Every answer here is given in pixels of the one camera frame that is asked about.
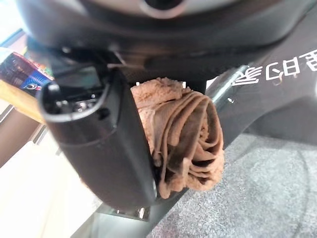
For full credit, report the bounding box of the colourful printed box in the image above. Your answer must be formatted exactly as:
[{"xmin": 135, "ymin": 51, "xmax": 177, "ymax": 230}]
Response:
[{"xmin": 0, "ymin": 51, "xmax": 54, "ymax": 91}]

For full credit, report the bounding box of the brown terry cloth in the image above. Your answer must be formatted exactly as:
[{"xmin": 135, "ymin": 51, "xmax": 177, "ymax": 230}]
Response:
[{"xmin": 130, "ymin": 77, "xmax": 225, "ymax": 199}]

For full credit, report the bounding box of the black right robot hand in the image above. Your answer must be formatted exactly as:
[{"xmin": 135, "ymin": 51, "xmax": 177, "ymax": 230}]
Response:
[{"xmin": 14, "ymin": 0, "xmax": 317, "ymax": 211}]

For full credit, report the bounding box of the black board with white characters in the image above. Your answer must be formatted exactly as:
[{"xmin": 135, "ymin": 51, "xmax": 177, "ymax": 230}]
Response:
[{"xmin": 146, "ymin": 4, "xmax": 317, "ymax": 238}]

